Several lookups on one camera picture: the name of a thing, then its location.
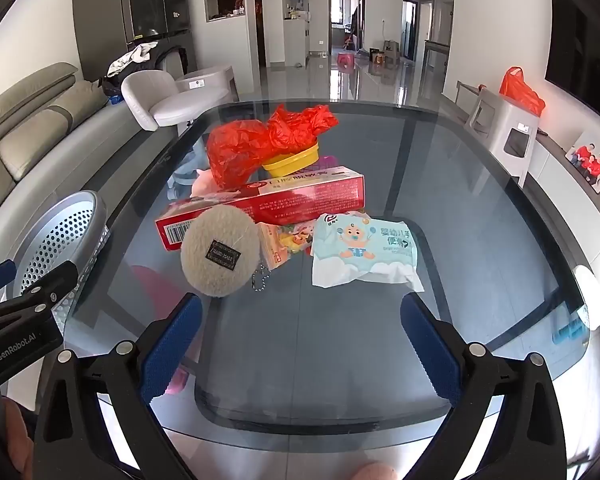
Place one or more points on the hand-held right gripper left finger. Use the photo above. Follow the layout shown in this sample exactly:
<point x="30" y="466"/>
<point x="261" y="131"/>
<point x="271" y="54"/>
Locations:
<point x="172" y="345"/>

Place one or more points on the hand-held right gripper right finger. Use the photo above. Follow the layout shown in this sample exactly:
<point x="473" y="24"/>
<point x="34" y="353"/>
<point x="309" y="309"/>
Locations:
<point x="430" y="345"/>

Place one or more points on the grey perforated plastic basket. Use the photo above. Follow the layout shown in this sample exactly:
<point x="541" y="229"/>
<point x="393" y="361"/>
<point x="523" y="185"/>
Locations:
<point x="60" y="240"/>

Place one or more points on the white baby wipes packet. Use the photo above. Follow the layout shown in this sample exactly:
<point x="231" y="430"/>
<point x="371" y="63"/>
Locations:
<point x="360" y="260"/>

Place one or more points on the colourful snack packet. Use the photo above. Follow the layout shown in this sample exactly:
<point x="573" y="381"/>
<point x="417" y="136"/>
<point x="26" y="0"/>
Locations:
<point x="290" y="240"/>

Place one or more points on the long red cardboard box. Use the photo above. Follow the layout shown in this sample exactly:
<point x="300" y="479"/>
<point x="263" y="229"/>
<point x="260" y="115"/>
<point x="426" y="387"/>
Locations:
<point x="300" y="195"/>

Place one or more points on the red plastic bag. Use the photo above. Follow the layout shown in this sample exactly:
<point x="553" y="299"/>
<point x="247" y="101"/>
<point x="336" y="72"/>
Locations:
<point x="240" y="150"/>

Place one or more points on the yellow and pink toy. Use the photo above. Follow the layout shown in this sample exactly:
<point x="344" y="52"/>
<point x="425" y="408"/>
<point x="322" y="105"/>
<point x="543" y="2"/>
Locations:
<point x="290" y="161"/>

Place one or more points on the person's left hand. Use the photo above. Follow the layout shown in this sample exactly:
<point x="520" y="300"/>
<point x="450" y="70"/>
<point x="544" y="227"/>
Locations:
<point x="17" y="435"/>

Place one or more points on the grey leather sofa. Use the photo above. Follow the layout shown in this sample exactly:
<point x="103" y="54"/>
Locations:
<point x="20" y="135"/>

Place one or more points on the pink plastic item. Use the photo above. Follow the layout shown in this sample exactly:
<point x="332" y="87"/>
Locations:
<point x="202" y="185"/>
<point x="330" y="162"/>

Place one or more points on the small blue item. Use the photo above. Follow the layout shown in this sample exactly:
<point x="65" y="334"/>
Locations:
<point x="114" y="99"/>

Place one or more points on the white swivel chair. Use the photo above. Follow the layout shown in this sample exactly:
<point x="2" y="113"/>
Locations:
<point x="145" y="92"/>

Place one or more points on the framed family photo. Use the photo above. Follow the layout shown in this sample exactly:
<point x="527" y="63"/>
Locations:
<point x="592" y="160"/>

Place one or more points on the white cloth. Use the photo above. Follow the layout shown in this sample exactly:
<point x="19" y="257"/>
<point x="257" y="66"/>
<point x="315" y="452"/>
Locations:
<point x="130" y="57"/>

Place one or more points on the black jacket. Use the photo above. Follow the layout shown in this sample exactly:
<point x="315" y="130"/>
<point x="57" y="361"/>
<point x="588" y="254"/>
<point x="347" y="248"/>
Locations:
<point x="172" y="60"/>

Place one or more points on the orange plastic bag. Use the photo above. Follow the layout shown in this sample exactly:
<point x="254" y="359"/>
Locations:
<point x="520" y="92"/>

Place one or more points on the dark tall cabinet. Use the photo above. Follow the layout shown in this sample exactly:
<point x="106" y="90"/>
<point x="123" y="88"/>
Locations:
<point x="130" y="5"/>

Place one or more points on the brown cardboard box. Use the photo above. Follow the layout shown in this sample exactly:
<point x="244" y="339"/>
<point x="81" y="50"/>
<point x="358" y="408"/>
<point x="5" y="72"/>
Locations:
<point x="392" y="50"/>

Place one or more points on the black television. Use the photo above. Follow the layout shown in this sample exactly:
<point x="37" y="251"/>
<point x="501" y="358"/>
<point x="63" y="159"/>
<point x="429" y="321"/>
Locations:
<point x="585" y="45"/>

